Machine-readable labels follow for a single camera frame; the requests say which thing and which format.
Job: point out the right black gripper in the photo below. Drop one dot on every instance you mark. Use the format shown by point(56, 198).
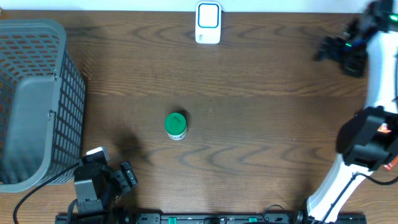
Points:
point(357, 68)

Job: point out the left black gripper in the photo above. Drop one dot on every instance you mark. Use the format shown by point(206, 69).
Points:
point(124, 178)

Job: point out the green lid jar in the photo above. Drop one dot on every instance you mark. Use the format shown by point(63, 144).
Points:
point(176, 126)

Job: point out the small orange box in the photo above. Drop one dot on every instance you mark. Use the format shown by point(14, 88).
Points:
point(384, 128)

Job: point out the red chocolate bar wrapper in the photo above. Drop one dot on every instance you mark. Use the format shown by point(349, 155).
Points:
point(392, 163)

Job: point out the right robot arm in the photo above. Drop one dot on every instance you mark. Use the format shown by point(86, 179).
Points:
point(369, 140)

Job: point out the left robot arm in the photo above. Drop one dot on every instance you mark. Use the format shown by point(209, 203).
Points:
point(97, 187)

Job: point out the white barcode scanner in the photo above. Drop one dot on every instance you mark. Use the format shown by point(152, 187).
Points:
point(208, 22)

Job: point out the grey plastic mesh basket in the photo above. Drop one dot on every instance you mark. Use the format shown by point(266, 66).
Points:
point(42, 105)

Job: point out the black mounting rail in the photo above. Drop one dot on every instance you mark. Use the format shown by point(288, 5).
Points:
point(155, 218)

